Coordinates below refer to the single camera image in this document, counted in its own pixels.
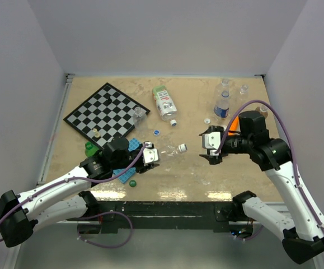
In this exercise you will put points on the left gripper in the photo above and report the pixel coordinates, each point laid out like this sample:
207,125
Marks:
143,168

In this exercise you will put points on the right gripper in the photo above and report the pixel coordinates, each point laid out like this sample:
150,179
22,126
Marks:
217,158

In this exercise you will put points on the green bottle cap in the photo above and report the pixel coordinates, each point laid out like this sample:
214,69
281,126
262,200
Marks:
133,183

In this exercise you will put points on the green plastic bottle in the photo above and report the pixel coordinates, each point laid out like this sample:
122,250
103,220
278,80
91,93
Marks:
90,149

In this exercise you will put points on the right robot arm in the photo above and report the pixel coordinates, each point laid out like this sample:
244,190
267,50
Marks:
301,234

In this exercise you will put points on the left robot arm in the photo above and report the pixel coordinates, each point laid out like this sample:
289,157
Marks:
67,197

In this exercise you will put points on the blue label water bottle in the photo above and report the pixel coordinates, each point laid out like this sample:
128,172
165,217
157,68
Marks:
221,107

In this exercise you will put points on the juice bottle with white label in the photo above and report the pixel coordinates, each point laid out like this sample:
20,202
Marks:
165,105

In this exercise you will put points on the orange tea bottle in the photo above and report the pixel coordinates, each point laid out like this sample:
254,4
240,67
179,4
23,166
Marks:
263,110

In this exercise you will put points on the clear bottle back row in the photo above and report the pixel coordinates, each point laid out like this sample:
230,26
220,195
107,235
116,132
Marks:
222,86

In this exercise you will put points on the blue studded baseplate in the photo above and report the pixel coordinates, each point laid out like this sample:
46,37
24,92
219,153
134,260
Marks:
133,145

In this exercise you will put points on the orange plastic carrot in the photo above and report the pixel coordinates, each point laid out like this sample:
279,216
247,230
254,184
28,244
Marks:
234,125

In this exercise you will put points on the cream chess piece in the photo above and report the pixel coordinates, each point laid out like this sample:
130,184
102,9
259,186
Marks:
96,133

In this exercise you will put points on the black white chessboard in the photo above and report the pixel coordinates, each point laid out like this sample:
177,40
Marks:
111,120

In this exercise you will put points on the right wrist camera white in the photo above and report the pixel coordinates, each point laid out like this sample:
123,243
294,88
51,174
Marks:
211,142

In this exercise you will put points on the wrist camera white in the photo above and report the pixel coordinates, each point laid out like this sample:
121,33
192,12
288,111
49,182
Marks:
211,142
150,153

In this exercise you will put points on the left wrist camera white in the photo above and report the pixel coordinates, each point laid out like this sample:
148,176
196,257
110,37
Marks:
150,153

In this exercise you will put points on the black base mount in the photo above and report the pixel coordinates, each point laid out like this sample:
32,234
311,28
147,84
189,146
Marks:
219,217

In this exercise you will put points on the aluminium frame rail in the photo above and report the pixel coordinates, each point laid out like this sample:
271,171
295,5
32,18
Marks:
68,82

